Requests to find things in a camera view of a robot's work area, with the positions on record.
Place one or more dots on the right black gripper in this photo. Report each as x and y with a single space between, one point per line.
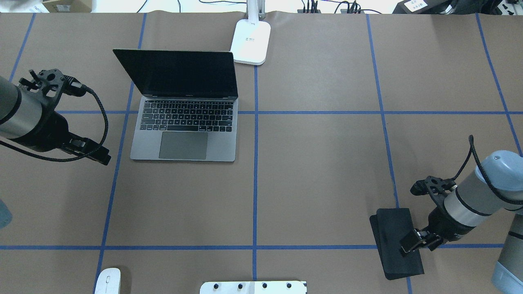
448 226

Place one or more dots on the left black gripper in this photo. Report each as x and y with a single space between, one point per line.
45 130

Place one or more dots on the grey laptop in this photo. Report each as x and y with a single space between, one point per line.
189 105

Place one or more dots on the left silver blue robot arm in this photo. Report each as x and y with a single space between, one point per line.
31 125

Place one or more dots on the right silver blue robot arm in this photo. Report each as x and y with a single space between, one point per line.
495 183

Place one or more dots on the black mouse pad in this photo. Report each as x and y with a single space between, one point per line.
389 227

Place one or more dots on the white computer mouse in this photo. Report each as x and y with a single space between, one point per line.
108 281

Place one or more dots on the white desk lamp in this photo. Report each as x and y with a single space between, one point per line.
251 35

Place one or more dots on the cardboard box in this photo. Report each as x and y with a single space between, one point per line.
68 6

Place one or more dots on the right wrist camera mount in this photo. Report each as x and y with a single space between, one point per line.
437 188

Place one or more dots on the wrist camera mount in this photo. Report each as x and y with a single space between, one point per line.
437 188
48 85

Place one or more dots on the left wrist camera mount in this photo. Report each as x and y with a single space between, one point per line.
48 85

